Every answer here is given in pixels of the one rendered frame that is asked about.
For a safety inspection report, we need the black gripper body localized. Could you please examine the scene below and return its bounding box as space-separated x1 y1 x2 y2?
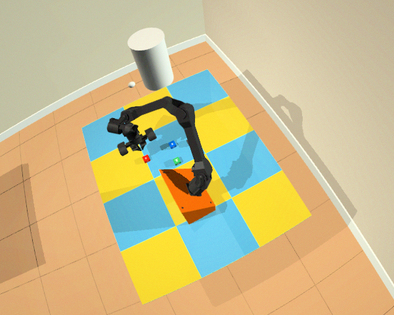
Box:
118 127 157 156

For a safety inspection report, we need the red block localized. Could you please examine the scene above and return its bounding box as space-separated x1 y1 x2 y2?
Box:
142 154 150 163

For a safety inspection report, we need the green block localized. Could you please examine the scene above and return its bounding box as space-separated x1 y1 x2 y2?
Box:
173 157 181 165

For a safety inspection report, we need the blue block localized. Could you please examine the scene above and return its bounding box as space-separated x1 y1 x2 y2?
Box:
168 140 177 149

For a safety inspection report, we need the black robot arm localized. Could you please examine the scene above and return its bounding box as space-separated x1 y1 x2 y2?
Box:
106 96 213 196

